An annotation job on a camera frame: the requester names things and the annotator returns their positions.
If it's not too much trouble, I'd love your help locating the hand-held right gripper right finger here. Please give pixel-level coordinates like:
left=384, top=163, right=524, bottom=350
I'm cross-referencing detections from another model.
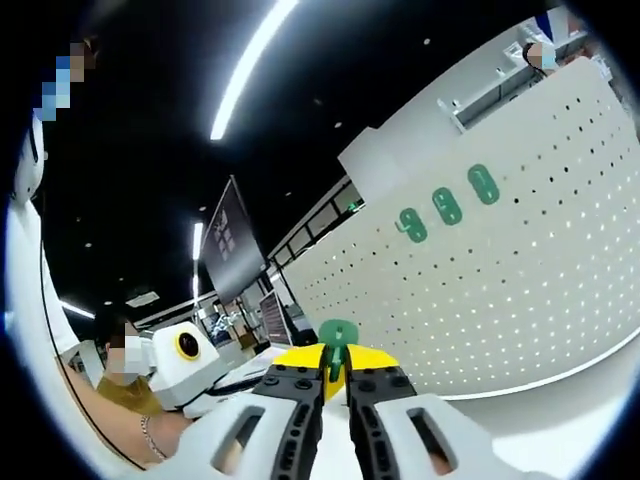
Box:
left=344, top=343, right=531, bottom=480

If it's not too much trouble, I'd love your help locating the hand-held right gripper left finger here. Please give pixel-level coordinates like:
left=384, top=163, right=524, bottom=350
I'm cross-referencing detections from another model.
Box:
left=149, top=343, right=326, bottom=480

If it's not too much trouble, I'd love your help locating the green hook assembly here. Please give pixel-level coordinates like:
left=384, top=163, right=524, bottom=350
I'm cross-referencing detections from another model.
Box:
left=317, top=318, right=360, bottom=399
left=432, top=187, right=464, bottom=227
left=396, top=207, right=429, bottom=245

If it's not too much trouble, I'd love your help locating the grey perforated mounting plate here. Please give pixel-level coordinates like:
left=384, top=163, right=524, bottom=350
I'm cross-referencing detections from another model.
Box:
left=278, top=54, right=640, bottom=402

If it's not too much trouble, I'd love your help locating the thin metal piece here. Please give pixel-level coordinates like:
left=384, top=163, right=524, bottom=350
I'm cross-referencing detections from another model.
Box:
left=467, top=163, right=501, bottom=205

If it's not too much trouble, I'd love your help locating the white side table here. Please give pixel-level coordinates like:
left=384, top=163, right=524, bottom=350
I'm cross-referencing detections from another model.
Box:
left=214, top=344, right=281, bottom=391

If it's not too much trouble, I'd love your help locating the computer monitor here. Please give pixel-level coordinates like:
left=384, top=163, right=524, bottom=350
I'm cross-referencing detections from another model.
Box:
left=258, top=290, right=294, bottom=347

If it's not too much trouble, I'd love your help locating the dark hanging banner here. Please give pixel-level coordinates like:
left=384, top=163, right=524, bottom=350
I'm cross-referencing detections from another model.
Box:
left=199, top=174, right=269, bottom=306

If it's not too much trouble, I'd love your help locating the person's white shirt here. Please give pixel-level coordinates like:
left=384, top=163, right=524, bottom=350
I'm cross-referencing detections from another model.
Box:
left=4, top=114, right=146, bottom=474

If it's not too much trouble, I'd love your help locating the white chest-worn device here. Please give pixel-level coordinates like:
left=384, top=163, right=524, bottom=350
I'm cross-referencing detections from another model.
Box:
left=12, top=112, right=49, bottom=201

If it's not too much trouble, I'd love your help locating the long ceiling light strip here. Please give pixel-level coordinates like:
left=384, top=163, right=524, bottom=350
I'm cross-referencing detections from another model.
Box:
left=209, top=0, right=299, bottom=141

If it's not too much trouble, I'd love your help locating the grey metal shelf rack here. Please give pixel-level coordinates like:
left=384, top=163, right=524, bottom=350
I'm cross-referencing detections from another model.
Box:
left=437, top=19, right=611, bottom=134

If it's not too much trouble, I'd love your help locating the silver bracelet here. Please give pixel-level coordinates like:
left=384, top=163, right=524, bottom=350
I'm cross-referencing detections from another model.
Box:
left=138, top=413, right=169, bottom=462

